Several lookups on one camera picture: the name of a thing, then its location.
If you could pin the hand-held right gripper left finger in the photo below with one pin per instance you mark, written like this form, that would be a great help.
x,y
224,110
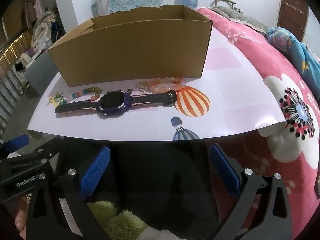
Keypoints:
x,y
96,171

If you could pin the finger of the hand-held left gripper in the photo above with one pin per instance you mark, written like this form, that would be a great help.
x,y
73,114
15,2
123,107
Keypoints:
x,y
45,150
16,141

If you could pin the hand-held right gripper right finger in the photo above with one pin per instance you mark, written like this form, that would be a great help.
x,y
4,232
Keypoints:
x,y
225,171

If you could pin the dark blue smartwatch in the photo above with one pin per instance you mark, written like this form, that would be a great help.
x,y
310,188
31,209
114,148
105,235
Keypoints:
x,y
115,102

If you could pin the brown cardboard box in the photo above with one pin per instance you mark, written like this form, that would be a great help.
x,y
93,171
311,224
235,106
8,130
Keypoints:
x,y
130,52

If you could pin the person's left hand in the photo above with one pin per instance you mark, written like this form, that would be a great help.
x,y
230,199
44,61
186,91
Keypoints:
x,y
20,217

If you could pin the pink balloon-print table sheet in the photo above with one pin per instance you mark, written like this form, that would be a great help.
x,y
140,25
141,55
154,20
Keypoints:
x,y
225,105

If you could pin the metal-framed glass doors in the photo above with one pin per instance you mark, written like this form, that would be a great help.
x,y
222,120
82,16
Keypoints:
x,y
10,75

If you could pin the grey box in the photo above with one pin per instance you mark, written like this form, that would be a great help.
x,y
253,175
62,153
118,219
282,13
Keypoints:
x,y
40,75

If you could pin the gold charm cluster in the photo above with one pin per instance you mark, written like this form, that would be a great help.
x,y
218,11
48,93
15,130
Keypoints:
x,y
143,87

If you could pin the pink floral blanket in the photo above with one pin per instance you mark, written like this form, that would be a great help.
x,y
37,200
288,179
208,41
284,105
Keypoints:
x,y
262,62

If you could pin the pile of clothes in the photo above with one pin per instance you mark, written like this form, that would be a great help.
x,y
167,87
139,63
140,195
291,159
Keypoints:
x,y
42,27

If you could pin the blue patterned quilt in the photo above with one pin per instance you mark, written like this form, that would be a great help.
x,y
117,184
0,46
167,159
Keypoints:
x,y
295,50

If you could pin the grey lace-edged cushion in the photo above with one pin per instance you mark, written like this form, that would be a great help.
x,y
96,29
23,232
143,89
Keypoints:
x,y
240,17

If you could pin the brown wooden door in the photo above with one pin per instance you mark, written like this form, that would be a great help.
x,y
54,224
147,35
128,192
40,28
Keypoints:
x,y
291,12

